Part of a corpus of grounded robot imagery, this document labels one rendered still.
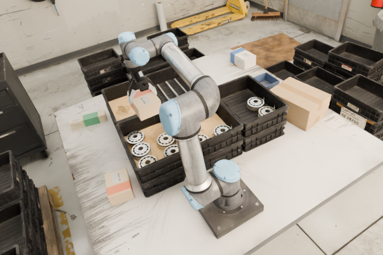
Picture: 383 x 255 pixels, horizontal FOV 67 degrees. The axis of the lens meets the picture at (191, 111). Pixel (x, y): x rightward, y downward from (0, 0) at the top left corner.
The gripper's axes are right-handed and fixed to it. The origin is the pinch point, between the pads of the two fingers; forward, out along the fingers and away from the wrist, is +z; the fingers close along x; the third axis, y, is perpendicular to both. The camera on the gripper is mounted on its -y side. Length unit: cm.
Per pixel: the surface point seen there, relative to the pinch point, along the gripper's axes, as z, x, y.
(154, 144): 27.4, 2.0, -4.4
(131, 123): 20.4, 7.9, 12.0
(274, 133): 35, -62, -30
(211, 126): 27.5, -31.8, -10.4
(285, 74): 83, -168, 66
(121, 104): 27, 5, 44
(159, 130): 27.3, -5.7, 4.8
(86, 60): 54, 5, 185
